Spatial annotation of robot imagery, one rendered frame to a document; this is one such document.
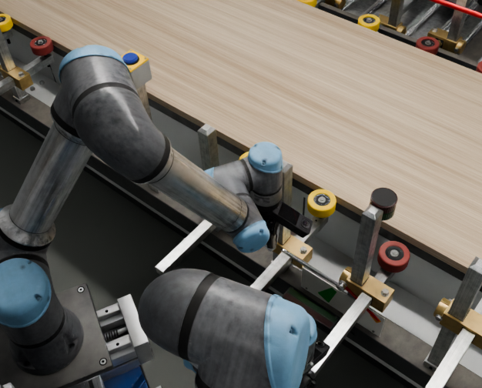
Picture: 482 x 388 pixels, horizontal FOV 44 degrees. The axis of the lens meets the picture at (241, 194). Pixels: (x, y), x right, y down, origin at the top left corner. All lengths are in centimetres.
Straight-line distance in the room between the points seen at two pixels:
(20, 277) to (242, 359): 58
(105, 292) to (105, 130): 176
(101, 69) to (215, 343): 50
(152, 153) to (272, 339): 39
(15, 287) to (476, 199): 122
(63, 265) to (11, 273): 159
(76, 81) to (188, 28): 134
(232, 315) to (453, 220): 107
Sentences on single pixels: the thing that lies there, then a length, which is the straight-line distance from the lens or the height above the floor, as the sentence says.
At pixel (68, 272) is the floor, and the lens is 277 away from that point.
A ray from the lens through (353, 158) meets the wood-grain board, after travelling 182.
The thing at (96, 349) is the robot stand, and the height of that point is 104.
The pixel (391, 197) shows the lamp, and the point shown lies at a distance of 140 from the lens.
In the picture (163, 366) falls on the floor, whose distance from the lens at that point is 245.
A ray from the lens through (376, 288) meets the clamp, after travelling 159.
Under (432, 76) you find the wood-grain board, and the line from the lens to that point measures 215.
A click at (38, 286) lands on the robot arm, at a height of 126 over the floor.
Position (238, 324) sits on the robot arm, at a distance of 73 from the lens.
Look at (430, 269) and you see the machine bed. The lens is 176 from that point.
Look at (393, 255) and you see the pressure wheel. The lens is 161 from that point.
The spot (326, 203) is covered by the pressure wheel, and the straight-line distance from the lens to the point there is 169.
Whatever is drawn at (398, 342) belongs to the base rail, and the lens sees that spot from 171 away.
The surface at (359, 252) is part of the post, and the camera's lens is 148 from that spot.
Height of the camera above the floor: 220
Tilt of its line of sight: 50 degrees down
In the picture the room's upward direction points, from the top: 4 degrees counter-clockwise
